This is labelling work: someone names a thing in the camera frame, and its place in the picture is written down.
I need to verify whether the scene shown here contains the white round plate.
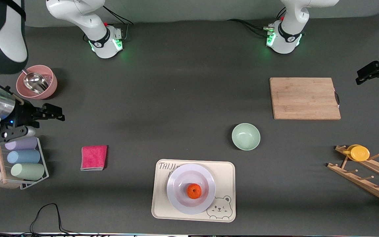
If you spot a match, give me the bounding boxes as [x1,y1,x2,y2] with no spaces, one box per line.
[166,164,216,215]

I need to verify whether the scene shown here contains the orange fruit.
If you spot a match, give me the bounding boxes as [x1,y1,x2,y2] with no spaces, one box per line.
[187,184,202,199]

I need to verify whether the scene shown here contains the purple cup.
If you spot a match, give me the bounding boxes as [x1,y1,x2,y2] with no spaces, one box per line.
[5,137,38,151]

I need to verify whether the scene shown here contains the pink bowl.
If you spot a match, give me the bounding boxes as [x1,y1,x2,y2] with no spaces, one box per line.
[16,65,58,100]

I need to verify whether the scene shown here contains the blue cup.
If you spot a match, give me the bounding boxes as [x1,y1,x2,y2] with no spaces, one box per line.
[7,150,41,164]

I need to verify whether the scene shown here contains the metal scoop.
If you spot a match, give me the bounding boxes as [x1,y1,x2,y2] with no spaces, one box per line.
[21,68,49,94]

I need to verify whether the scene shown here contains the green cup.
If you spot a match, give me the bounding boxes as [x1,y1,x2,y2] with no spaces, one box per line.
[11,163,45,181]

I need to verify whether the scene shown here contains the pink folded cloth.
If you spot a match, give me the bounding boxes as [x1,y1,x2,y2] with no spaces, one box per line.
[81,145,108,171]

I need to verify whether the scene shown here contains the wooden cutting board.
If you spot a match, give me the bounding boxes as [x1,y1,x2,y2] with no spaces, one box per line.
[269,77,341,120]

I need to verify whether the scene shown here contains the yellow cup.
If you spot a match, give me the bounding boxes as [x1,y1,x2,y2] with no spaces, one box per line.
[342,144,370,162]

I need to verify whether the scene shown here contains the wooden peg drying rack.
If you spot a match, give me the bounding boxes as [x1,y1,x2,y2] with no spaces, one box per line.
[327,145,379,207]

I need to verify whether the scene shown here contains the pale green bowl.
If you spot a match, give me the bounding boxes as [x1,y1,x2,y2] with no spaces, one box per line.
[232,123,261,151]

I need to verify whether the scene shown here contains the beige bear print tray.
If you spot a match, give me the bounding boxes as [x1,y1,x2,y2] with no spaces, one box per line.
[151,159,236,223]

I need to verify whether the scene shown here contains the white wire cup rack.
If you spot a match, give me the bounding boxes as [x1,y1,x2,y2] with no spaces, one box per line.
[0,137,49,190]

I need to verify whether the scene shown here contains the black loose table cable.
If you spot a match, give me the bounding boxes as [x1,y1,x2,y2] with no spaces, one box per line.
[0,203,88,236]

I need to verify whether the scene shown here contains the black right base cables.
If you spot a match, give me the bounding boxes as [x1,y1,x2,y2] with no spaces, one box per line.
[104,3,136,25]

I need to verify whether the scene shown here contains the black base cables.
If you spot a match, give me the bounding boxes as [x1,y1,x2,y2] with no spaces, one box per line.
[104,3,136,25]
[227,8,287,37]

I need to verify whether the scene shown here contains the black left base cables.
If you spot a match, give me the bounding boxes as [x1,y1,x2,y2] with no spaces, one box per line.
[227,8,287,37]

